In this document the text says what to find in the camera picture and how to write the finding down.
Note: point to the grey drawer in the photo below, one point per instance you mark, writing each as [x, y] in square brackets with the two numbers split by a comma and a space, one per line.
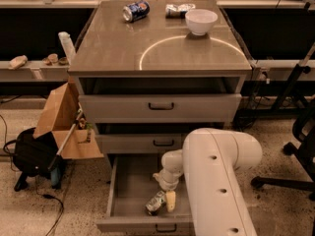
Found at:
[132, 186]
[140, 143]
[166, 108]

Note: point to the grey handled floor tool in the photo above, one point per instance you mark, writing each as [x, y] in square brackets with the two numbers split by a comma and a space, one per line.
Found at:
[62, 148]

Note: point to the top grey drawer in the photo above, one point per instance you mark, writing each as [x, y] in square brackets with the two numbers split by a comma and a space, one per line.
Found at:
[166, 108]

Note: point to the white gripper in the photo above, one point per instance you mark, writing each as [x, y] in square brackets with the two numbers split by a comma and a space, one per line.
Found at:
[167, 183]

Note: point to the crumpled silver chip bag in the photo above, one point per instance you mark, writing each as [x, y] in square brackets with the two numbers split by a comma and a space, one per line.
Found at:
[178, 11]

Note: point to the bottom grey drawer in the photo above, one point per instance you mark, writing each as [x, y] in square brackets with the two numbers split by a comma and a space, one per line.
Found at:
[132, 186]

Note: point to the brown cardboard box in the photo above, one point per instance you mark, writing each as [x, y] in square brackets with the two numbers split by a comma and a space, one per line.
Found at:
[58, 115]

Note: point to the white plastic bottle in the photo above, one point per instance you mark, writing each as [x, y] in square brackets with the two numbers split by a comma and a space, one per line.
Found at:
[68, 46]

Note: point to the black bag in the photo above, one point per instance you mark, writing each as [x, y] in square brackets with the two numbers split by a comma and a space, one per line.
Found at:
[37, 156]

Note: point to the blue pepsi can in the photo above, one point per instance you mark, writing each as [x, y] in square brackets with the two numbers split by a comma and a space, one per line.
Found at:
[136, 11]

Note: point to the green 7up can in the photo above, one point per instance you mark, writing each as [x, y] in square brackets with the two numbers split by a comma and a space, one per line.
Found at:
[156, 203]

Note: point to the white bowl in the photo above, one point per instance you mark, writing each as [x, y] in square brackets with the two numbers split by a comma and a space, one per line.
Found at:
[200, 21]

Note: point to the middle grey drawer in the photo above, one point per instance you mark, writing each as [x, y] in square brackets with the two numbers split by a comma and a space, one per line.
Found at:
[140, 143]

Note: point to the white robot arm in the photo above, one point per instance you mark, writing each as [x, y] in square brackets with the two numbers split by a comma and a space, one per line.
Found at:
[208, 161]

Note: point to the grey drawer cabinet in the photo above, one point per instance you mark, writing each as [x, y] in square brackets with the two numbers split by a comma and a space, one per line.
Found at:
[156, 55]

